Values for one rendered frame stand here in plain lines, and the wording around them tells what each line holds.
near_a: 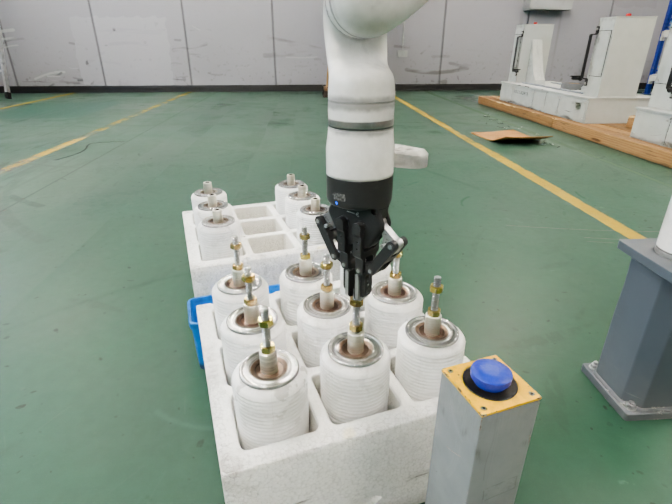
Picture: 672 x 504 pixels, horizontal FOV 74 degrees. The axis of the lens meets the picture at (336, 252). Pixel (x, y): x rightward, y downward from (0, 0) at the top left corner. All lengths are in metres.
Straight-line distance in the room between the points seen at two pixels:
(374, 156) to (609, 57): 3.56
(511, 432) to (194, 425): 0.58
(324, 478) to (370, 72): 0.48
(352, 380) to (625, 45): 3.66
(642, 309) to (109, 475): 0.93
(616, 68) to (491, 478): 3.66
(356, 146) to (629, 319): 0.66
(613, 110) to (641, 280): 3.18
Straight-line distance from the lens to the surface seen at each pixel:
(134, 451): 0.89
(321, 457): 0.61
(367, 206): 0.48
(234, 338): 0.66
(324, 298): 0.69
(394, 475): 0.69
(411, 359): 0.64
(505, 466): 0.54
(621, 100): 4.08
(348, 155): 0.47
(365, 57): 0.50
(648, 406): 1.03
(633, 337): 0.97
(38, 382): 1.12
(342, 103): 0.46
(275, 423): 0.58
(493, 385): 0.47
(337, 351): 0.61
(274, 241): 1.17
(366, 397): 0.61
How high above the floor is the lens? 0.62
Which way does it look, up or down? 25 degrees down
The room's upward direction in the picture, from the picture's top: straight up
